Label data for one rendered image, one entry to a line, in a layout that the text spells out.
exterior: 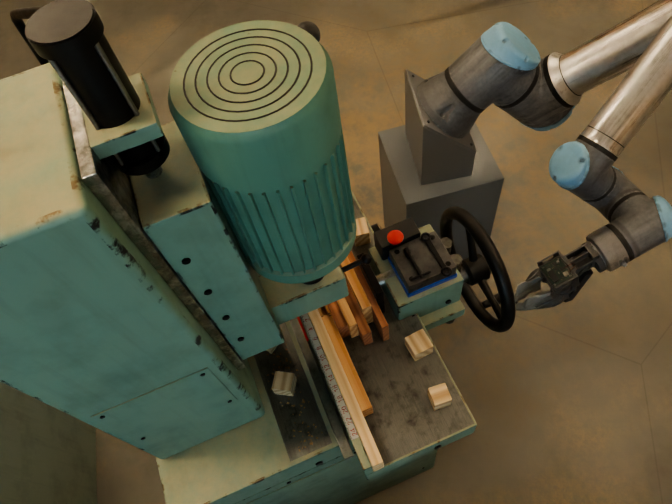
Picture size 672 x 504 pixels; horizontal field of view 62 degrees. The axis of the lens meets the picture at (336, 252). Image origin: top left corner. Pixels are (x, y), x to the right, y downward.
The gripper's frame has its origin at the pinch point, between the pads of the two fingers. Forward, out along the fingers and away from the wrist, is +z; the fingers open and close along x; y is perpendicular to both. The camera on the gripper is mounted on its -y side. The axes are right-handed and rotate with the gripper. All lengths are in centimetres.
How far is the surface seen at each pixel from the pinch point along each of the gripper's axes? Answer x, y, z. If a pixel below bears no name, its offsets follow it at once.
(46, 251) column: 3, 94, 34
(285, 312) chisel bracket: -4, 46, 33
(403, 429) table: 18.4, 29.4, 27.6
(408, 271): -4.3, 34.7, 13.0
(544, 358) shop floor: -2, -76, 0
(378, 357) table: 4.8, 28.9, 26.3
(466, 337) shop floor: -20, -70, 19
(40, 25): -8, 104, 21
